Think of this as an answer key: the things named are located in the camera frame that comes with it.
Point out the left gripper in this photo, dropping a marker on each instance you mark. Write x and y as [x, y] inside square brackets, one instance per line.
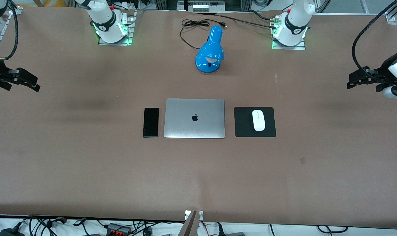
[381, 74]

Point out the white computer mouse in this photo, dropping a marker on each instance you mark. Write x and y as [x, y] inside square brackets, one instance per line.
[258, 120]

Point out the black smartphone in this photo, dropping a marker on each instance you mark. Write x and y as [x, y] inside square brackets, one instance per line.
[151, 122]

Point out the black mouse pad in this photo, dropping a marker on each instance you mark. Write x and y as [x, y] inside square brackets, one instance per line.
[242, 126]

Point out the yellow object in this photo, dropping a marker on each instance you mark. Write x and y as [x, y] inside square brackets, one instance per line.
[59, 2]

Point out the blue desk lamp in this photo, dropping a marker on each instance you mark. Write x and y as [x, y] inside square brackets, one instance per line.
[211, 49]

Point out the black power adapter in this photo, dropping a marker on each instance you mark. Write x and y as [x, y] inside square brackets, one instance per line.
[11, 232]

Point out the silver closed laptop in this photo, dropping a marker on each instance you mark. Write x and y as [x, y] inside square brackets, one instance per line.
[185, 124]

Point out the white power strip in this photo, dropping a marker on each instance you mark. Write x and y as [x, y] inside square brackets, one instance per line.
[207, 6]

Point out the black box with orange connectors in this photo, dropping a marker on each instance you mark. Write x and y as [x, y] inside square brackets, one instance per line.
[118, 229]

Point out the perforated metal frame bracket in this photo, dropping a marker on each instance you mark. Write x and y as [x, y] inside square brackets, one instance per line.
[3, 29]

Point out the aluminium frame strut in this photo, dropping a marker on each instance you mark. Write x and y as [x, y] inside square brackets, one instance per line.
[395, 11]

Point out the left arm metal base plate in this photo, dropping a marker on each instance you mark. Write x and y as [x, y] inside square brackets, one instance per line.
[283, 47]

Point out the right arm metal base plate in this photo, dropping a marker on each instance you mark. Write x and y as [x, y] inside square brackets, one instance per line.
[130, 32]

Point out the white stand bracket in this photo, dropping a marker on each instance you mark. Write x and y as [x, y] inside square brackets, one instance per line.
[201, 215]

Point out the grey camera stand post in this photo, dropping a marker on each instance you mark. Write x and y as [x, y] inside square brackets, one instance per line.
[191, 226]

